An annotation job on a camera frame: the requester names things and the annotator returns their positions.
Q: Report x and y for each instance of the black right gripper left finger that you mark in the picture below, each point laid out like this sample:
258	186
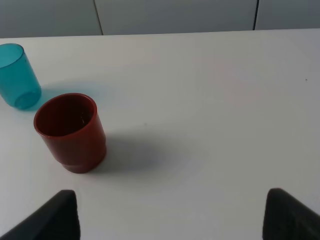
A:
57	219

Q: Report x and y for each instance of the teal translucent plastic cup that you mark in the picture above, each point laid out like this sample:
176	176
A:
19	86

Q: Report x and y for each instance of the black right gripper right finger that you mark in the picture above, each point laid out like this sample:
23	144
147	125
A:
286	218

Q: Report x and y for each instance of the red plastic cup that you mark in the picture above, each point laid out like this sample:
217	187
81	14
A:
70	126

